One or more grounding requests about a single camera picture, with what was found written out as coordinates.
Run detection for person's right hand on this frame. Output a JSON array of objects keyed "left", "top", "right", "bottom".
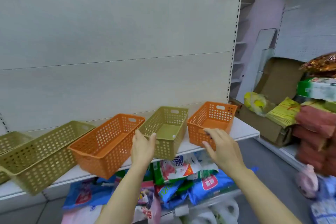
[{"left": 202, "top": 128, "right": 247, "bottom": 179}]

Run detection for person's left hand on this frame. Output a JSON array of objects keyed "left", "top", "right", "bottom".
[{"left": 130, "top": 128, "right": 157, "bottom": 171}]

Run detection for orange perforated plastic basket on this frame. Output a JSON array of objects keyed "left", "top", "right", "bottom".
[
  {"left": 187, "top": 101, "right": 238, "bottom": 151},
  {"left": 67, "top": 113, "right": 146, "bottom": 180}
]

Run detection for green perforated plastic basket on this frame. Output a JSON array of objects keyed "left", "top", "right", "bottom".
[
  {"left": 0, "top": 131, "right": 33, "bottom": 185},
  {"left": 0, "top": 120, "right": 96, "bottom": 196},
  {"left": 138, "top": 106, "right": 189, "bottom": 161}
]

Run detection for white metal store shelves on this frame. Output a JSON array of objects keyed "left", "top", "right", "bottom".
[{"left": 0, "top": 0, "right": 261, "bottom": 224}]

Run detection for person's left forearm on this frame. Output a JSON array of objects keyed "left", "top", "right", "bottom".
[{"left": 95, "top": 167, "right": 149, "bottom": 224}]

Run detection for pile of colourful detergent bags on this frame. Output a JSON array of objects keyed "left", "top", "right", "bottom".
[{"left": 62, "top": 152, "right": 246, "bottom": 224}]

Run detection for yellow white plastic bag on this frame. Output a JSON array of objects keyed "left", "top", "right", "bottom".
[{"left": 243, "top": 92, "right": 277, "bottom": 117}]

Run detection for stack of yellow paper sheets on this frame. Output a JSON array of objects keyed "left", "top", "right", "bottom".
[{"left": 265, "top": 97, "right": 302, "bottom": 128}]

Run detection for pink plastic bag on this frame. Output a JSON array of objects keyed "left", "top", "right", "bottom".
[{"left": 294, "top": 164, "right": 320, "bottom": 200}]

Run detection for brown cardboard box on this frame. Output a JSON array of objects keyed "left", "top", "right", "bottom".
[{"left": 237, "top": 57, "right": 306, "bottom": 148}]

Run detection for pile of red paper bundles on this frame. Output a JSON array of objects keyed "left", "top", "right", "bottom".
[{"left": 292, "top": 105, "right": 336, "bottom": 177}]

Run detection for blue white packets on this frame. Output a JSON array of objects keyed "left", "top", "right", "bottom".
[{"left": 309, "top": 175, "right": 336, "bottom": 224}]

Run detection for green white carton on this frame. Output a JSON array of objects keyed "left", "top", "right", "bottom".
[{"left": 296, "top": 77, "right": 336, "bottom": 102}]

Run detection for red gold foil pack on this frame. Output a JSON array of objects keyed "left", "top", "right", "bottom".
[{"left": 299, "top": 52, "right": 336, "bottom": 79}]

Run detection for white pegboard shelving unit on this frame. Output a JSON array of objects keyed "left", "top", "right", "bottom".
[{"left": 253, "top": 0, "right": 336, "bottom": 180}]

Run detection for narrow white wall racks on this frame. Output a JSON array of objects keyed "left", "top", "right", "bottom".
[{"left": 230, "top": 0, "right": 256, "bottom": 93}]

